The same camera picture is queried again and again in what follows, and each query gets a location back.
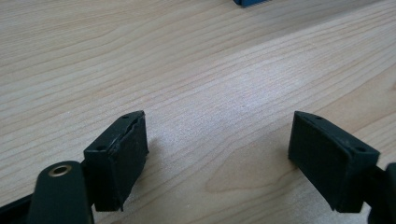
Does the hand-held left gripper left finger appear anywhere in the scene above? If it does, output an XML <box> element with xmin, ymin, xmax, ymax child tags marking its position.
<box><xmin>83</xmin><ymin>110</ymin><xmax>149</xmax><ymax>213</ymax></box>

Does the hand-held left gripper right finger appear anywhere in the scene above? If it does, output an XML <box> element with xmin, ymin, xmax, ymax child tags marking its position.
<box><xmin>288</xmin><ymin>110</ymin><xmax>381</xmax><ymax>214</ymax></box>

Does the blue metal box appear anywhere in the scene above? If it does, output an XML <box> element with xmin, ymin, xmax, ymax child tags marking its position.
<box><xmin>233</xmin><ymin>0</ymin><xmax>271</xmax><ymax>8</ymax></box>

